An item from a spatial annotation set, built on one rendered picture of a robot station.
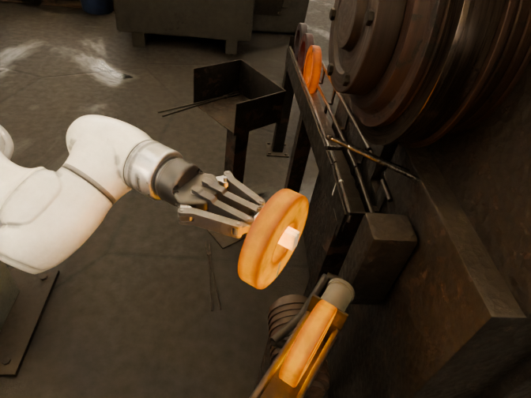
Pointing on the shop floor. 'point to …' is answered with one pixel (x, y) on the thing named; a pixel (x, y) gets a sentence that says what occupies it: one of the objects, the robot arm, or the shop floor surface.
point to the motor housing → (285, 308)
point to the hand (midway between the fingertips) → (275, 230)
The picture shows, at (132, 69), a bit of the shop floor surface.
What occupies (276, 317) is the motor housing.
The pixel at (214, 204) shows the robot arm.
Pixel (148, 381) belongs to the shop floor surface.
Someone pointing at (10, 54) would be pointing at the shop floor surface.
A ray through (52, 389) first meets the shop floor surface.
